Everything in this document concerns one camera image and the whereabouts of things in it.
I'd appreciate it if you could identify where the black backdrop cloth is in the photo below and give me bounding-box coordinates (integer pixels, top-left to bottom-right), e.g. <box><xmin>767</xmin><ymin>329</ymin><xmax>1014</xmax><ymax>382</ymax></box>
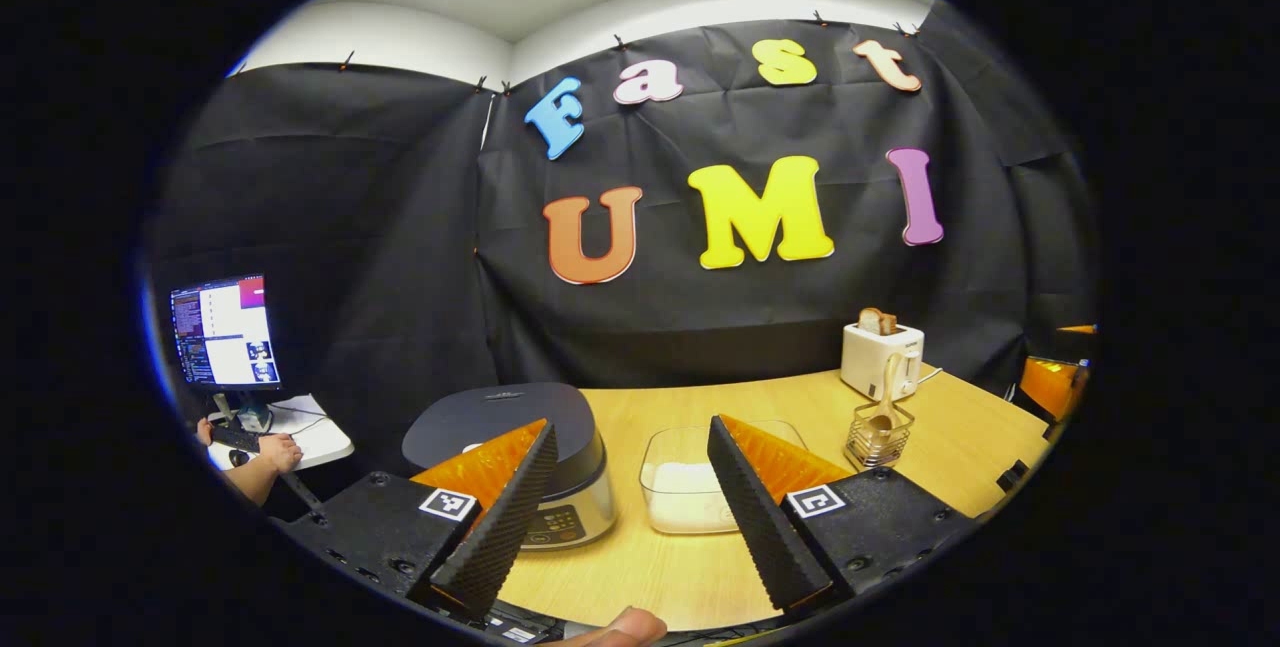
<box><xmin>145</xmin><ymin>2</ymin><xmax>1101</xmax><ymax>468</ymax></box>

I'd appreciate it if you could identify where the black keyboard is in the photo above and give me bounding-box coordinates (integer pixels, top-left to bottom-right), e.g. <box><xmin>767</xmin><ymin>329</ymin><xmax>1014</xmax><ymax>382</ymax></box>
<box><xmin>208</xmin><ymin>424</ymin><xmax>263</xmax><ymax>455</ymax></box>

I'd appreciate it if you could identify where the white rice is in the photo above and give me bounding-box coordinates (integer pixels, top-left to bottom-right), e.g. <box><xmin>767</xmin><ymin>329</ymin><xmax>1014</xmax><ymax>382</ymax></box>
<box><xmin>645</xmin><ymin>462</ymin><xmax>746</xmax><ymax>532</ymax></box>

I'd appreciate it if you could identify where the silver black rice cooker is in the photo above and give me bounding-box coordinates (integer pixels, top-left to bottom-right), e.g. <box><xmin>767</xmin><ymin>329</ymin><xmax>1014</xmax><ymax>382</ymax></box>
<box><xmin>402</xmin><ymin>383</ymin><xmax>618</xmax><ymax>552</ymax></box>

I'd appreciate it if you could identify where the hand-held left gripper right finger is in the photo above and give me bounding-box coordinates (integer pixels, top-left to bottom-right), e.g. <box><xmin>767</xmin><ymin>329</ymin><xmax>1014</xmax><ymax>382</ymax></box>
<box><xmin>706</xmin><ymin>414</ymin><xmax>976</xmax><ymax>620</ymax></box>

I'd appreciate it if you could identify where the wire metal chopstick holder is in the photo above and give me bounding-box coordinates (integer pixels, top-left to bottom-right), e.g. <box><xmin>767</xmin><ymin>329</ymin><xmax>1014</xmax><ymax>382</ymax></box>
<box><xmin>845</xmin><ymin>400</ymin><xmax>916</xmax><ymax>471</ymax></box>

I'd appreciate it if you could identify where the clear plastic container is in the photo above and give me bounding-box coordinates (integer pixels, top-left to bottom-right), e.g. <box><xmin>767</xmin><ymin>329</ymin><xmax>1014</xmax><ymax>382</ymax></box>
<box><xmin>640</xmin><ymin>419</ymin><xmax>809</xmax><ymax>535</ymax></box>

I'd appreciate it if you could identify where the white toaster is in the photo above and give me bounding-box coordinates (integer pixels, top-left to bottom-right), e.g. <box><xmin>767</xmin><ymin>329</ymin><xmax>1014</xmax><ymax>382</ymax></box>
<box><xmin>840</xmin><ymin>321</ymin><xmax>926</xmax><ymax>402</ymax></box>

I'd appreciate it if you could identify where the white side table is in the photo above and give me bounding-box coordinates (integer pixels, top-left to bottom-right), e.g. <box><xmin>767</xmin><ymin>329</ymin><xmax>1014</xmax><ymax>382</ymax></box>
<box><xmin>205</xmin><ymin>394</ymin><xmax>355</xmax><ymax>473</ymax></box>

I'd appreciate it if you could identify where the computer monitor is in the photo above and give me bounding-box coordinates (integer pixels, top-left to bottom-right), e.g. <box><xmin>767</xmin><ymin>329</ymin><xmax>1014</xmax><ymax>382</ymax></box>
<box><xmin>170</xmin><ymin>274</ymin><xmax>283</xmax><ymax>391</ymax></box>

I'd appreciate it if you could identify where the wooden spoon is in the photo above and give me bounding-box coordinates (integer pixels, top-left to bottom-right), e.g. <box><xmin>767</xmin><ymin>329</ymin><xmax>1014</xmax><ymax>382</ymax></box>
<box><xmin>865</xmin><ymin>352</ymin><xmax>906</xmax><ymax>433</ymax></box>

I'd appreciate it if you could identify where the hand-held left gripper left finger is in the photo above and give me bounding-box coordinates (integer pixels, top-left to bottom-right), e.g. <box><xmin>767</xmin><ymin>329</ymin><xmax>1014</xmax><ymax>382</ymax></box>
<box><xmin>270</xmin><ymin>417</ymin><xmax>559</xmax><ymax>620</ymax></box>

